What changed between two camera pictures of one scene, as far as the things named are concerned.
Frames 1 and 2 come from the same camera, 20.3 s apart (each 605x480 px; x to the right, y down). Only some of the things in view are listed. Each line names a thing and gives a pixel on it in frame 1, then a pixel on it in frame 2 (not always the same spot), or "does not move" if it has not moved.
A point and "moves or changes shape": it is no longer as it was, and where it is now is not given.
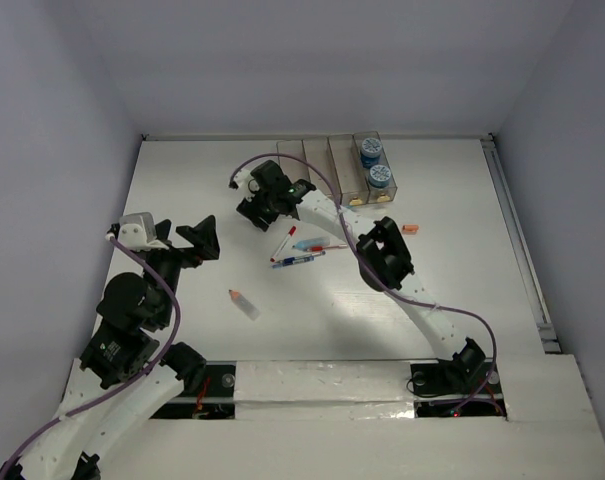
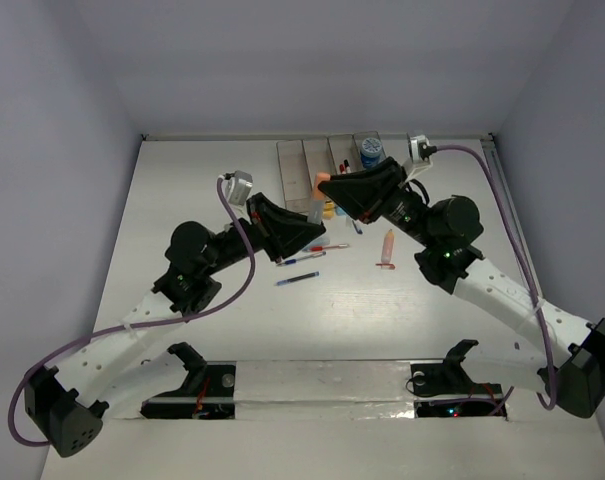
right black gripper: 249,208 to 361,195
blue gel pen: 295,260 does not move
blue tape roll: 370,152 does not move
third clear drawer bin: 348,170 does not move
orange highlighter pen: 252,312 moves or changes shape
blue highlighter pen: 314,242 does not move
